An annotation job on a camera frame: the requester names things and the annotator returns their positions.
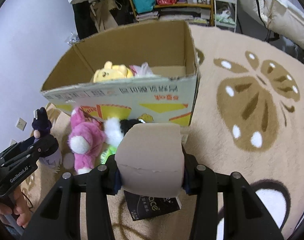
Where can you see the pink bear plush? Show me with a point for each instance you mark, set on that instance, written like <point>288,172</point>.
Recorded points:
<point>85,140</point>

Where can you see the yellow bear plush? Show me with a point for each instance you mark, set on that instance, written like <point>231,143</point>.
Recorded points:
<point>112,71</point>

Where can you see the beige patterned carpet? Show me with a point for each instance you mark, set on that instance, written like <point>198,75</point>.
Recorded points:
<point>248,117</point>

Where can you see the beige hanging coat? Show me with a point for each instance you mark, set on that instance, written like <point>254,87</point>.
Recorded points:
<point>101,14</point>

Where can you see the wall socket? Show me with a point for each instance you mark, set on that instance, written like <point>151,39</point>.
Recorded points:
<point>21,124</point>

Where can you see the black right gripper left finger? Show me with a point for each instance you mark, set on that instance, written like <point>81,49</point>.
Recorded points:
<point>58,216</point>

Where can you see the left hand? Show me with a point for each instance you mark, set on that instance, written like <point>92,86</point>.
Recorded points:
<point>20,208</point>

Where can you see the purple witch doll plush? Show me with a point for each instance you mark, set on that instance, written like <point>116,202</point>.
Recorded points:
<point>42,127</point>

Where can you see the wooden shelf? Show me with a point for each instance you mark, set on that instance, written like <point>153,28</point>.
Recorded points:
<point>194,11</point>

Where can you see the stack of books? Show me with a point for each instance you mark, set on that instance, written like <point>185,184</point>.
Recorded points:
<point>154,15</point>

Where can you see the black white panda plush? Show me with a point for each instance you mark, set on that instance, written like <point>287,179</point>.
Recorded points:
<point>115,129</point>

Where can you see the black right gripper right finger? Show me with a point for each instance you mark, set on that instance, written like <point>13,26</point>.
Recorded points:
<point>225,206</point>

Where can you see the white rolling cart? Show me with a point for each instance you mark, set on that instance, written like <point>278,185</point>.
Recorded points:
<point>225,14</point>

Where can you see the green tissue pack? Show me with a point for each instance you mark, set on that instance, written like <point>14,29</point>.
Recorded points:
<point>110,150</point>

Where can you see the cardboard box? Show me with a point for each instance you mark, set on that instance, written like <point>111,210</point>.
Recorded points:
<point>162,57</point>

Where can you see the white padded chair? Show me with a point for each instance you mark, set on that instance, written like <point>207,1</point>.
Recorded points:
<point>280,16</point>

